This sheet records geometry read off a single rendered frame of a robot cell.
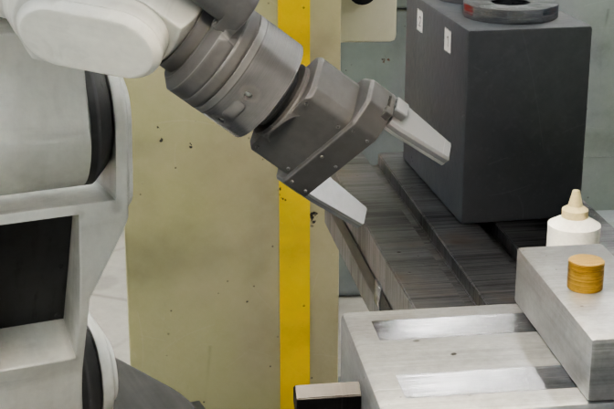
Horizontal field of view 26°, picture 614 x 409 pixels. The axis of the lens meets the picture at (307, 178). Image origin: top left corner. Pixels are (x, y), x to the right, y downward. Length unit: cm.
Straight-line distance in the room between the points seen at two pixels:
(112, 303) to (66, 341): 204
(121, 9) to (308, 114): 17
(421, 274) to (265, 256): 149
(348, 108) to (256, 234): 159
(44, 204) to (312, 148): 38
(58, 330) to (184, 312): 119
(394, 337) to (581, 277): 12
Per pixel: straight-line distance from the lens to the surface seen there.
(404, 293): 111
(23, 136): 126
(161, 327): 265
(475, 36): 122
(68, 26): 97
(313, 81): 101
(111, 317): 341
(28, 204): 134
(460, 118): 125
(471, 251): 120
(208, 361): 269
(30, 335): 146
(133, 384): 178
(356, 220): 110
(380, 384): 79
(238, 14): 97
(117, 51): 97
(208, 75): 98
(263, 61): 99
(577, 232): 102
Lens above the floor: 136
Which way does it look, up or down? 18 degrees down
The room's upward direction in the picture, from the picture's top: straight up
